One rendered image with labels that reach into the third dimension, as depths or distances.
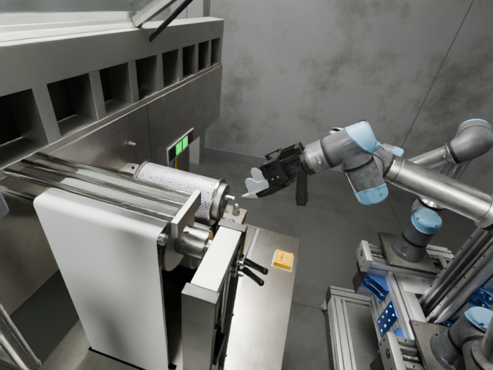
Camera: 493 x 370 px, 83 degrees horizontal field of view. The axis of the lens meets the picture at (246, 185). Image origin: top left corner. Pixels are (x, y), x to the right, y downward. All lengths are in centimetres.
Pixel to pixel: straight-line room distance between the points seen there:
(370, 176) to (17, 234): 77
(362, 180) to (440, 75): 283
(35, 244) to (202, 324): 47
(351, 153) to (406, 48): 267
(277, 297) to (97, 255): 67
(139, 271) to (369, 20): 294
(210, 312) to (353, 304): 172
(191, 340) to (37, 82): 55
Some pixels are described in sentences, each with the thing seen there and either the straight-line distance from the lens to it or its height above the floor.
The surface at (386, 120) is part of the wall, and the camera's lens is 344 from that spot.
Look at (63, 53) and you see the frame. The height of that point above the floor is 163.
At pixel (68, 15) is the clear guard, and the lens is 73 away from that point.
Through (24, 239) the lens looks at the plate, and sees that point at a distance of 77.
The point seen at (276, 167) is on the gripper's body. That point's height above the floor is 143.
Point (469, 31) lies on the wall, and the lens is 347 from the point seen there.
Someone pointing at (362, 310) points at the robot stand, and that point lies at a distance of 208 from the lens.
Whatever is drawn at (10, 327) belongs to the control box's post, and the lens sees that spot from 36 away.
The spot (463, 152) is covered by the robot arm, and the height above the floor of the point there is 138.
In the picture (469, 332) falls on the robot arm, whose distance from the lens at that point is 118.
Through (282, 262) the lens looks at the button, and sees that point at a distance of 114.
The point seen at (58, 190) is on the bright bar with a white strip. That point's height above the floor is 145.
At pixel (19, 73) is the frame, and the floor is 161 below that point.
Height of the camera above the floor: 177
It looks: 34 degrees down
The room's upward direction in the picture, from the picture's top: 8 degrees clockwise
